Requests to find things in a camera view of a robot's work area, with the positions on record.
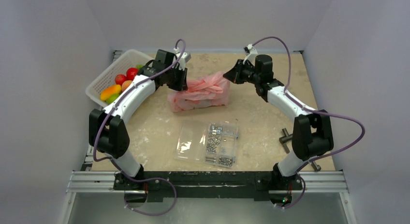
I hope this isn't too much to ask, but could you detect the peach fruit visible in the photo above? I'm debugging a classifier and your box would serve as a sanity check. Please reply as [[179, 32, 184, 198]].
[[121, 80, 132, 92]]

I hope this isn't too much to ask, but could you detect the white plastic basket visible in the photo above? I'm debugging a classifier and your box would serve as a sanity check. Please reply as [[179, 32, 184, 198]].
[[85, 49, 153, 107]]

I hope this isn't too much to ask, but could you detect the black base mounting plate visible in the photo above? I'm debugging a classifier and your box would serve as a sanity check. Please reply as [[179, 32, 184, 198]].
[[113, 171, 303, 203]]

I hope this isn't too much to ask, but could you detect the pink plastic bag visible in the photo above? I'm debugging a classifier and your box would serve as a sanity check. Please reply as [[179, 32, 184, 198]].
[[167, 72, 230, 112]]

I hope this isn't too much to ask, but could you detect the large red apple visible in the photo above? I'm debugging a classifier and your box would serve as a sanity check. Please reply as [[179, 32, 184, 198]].
[[126, 67, 139, 81]]

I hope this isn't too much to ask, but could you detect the orange yellow mango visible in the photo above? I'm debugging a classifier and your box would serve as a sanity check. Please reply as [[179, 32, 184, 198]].
[[100, 84, 122, 101]]

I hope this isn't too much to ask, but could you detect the aluminium frame rail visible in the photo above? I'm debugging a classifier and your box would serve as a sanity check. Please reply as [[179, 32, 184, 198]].
[[66, 171, 349, 193]]

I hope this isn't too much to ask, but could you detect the small red apple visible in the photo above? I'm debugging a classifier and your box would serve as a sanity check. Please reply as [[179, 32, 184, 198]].
[[115, 74, 128, 86]]

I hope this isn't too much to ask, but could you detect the green lime fruit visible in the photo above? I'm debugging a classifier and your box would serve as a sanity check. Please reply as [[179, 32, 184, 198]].
[[105, 94, 120, 105]]

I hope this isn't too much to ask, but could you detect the black T-handle tool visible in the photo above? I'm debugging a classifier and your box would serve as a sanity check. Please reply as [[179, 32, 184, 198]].
[[279, 128, 322, 172]]

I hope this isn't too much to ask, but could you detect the clear plastic screw box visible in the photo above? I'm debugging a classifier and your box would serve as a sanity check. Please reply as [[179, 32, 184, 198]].
[[174, 120, 239, 168]]

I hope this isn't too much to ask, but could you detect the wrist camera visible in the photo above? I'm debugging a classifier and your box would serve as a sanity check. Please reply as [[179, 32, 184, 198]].
[[244, 44, 258, 64], [174, 47, 191, 71]]

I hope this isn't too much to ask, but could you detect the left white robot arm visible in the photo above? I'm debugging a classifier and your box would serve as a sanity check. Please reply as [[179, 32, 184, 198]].
[[88, 47, 190, 190]]

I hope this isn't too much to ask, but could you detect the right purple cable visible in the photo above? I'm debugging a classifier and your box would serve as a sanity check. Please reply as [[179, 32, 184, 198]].
[[249, 36, 366, 210]]

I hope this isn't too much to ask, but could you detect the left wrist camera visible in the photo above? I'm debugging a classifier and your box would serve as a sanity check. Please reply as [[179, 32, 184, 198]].
[[174, 47, 191, 71]]

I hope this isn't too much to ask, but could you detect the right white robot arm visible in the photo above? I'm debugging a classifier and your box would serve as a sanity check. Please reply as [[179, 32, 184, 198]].
[[223, 55, 334, 189]]

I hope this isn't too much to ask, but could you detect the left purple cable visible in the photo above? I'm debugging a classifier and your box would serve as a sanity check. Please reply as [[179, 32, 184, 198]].
[[92, 39, 187, 217]]

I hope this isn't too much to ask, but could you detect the purple cable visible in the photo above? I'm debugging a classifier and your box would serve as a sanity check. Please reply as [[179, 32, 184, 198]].
[[92, 39, 187, 217], [249, 36, 366, 210]]

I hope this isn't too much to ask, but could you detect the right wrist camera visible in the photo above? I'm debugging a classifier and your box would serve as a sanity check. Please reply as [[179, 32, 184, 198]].
[[244, 44, 258, 64]]

